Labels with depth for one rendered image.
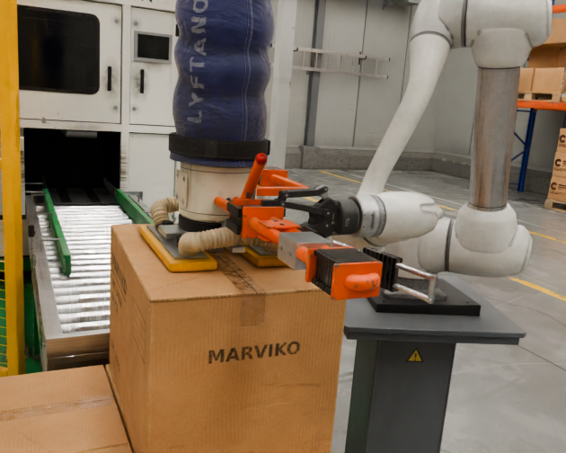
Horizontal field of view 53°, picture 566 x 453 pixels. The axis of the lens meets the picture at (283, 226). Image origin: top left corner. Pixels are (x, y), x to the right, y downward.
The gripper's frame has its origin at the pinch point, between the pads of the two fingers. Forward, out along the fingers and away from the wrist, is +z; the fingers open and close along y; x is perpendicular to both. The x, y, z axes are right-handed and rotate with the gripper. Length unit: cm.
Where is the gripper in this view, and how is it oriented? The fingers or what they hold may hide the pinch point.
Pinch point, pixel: (260, 218)
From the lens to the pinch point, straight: 110.5
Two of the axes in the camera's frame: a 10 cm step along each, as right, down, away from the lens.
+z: -9.1, 0.3, -4.2
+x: -4.1, -2.3, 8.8
